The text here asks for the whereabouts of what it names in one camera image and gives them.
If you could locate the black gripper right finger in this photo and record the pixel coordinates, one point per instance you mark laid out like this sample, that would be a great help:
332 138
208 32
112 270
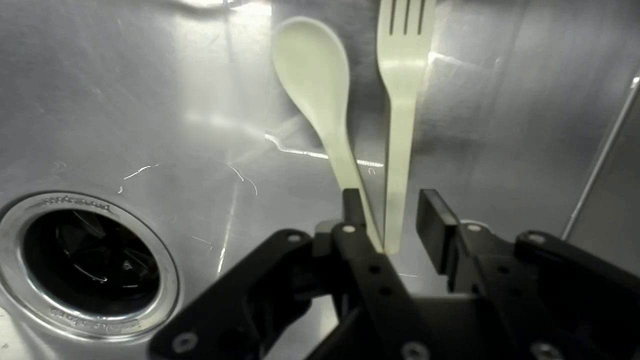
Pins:
546 293

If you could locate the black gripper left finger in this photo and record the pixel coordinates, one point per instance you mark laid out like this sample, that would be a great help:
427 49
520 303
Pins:
372 293

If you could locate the cream plastic fork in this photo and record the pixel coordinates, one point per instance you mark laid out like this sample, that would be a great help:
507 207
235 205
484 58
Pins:
403 73

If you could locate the cream plastic spoon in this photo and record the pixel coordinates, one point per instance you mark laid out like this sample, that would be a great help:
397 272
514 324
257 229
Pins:
313 73

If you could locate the stainless steel sink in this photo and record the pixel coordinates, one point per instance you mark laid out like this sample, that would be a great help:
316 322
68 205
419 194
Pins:
133 100

